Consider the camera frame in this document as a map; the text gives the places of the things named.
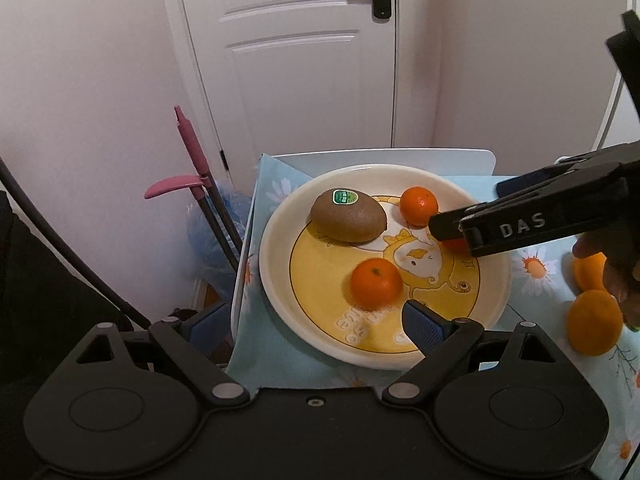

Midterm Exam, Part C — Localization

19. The red tomato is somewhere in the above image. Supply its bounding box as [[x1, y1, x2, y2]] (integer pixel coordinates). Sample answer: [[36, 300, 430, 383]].
[[442, 238, 470, 255]]

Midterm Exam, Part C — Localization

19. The small orange mandarin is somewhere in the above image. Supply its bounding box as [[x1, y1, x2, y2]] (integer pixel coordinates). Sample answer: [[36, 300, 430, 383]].
[[399, 186, 439, 228]]

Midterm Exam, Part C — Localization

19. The large orange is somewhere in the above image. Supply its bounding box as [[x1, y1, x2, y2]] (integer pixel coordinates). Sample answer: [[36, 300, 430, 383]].
[[572, 252, 606, 292], [566, 289, 624, 356]]

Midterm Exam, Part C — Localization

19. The right hand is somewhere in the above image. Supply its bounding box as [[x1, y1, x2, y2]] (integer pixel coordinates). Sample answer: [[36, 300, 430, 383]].
[[573, 226, 639, 332]]

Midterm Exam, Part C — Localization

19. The blue daisy tablecloth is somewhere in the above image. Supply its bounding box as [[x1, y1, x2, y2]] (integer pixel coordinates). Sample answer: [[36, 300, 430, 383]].
[[228, 150, 639, 479]]

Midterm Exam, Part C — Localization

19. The white wardrobe sliding door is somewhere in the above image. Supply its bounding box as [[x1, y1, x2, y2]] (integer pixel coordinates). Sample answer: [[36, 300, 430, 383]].
[[592, 0, 639, 151]]

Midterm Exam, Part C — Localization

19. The brown kiwi with sticker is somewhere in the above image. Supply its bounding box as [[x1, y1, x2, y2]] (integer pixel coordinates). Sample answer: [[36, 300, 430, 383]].
[[309, 188, 387, 244]]

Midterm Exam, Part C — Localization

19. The white yellow cartoon plate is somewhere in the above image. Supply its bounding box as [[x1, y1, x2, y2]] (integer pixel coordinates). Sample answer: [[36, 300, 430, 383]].
[[259, 164, 511, 370]]

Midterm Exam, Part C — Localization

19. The black garment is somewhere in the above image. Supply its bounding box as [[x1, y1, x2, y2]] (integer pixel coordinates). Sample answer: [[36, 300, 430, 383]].
[[0, 193, 132, 479]]

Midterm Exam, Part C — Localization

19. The white panel door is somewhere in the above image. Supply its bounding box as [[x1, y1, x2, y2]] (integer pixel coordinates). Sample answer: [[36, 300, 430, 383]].
[[154, 0, 442, 181]]

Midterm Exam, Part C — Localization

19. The black clothes rack pole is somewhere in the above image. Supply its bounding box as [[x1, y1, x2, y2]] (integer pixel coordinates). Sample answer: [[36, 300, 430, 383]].
[[0, 159, 151, 330]]

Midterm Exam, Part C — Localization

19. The pink dustpan handle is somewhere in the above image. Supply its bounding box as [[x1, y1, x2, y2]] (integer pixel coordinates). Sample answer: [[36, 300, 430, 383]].
[[144, 176, 210, 200]]

